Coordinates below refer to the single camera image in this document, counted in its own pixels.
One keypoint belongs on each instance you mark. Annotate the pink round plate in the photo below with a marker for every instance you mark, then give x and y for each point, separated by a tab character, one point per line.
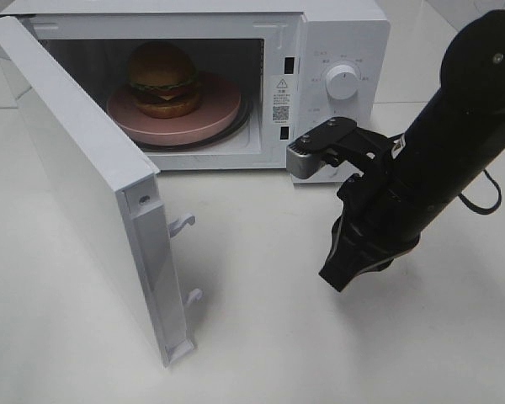
221	100

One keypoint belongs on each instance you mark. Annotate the glass microwave turntable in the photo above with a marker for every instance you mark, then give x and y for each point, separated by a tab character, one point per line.
240	120

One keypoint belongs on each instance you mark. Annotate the burger with lettuce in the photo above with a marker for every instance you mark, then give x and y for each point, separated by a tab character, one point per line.
163	81

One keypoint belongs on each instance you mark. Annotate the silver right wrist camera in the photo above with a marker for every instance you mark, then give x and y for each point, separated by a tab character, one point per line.
310	152

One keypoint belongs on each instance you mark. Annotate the white microwave door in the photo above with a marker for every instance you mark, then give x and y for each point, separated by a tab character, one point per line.
105	184

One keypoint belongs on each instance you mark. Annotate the white microwave oven body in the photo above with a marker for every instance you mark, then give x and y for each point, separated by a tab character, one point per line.
245	42

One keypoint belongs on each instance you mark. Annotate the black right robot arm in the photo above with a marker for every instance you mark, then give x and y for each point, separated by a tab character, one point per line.
408	184

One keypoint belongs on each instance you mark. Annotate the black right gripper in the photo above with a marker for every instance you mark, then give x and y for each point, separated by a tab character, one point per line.
359	245

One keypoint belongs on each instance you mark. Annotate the white warning label sticker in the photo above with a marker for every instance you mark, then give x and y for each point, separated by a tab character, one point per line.
281	91

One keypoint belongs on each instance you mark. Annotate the upper white control knob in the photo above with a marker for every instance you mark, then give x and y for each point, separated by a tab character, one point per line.
342	81

